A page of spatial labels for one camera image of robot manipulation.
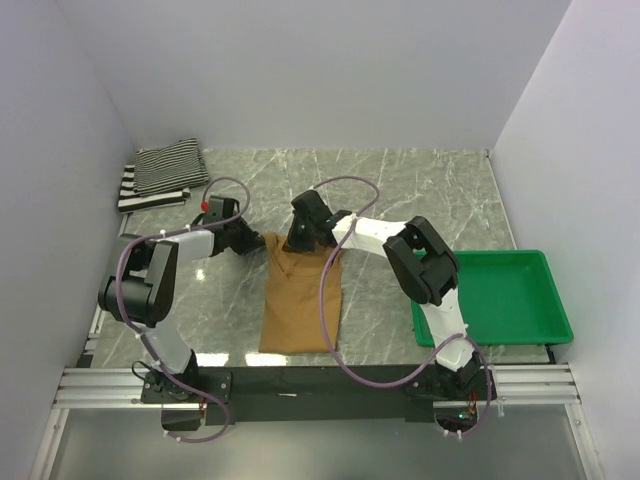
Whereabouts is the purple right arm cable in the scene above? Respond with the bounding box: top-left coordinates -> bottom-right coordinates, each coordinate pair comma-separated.
312,175 -> 494,437

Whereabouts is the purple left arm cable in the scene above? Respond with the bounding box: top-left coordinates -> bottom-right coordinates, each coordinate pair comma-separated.
114,177 -> 251,444

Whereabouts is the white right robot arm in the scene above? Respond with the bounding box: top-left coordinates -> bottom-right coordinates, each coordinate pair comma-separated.
286,189 -> 488,399

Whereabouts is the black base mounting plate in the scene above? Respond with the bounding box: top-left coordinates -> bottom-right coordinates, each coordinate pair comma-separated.
140,365 -> 497,431

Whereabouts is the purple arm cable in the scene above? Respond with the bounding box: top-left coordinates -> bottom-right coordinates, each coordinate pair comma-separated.
114,177 -> 251,444
312,175 -> 494,437

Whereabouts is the green plastic bin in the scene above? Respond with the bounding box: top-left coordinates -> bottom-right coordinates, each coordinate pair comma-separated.
409,249 -> 574,349

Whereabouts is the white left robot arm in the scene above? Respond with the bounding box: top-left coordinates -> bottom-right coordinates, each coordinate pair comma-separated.
98,195 -> 264,402

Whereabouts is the thin striped black tank top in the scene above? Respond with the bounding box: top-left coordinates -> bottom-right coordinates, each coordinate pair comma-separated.
134,138 -> 209,196

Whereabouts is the wide striped black white tank top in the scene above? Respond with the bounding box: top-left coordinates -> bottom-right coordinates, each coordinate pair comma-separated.
117,164 -> 191,214

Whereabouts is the aluminium rail frame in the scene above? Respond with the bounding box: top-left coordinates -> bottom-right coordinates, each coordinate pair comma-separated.
27,147 -> 601,480

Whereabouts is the tan tank top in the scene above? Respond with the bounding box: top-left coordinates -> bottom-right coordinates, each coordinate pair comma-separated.
258,232 -> 342,355

